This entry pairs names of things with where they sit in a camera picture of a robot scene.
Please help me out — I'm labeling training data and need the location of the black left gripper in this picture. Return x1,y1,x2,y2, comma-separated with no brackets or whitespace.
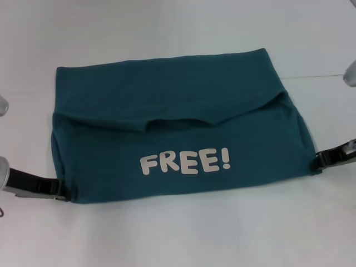
3,167,71,202

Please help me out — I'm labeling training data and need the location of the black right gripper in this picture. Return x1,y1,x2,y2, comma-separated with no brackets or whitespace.
310,136,356,176

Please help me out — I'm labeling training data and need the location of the teal blue shirt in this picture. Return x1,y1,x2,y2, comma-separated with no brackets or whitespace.
51,47,321,205

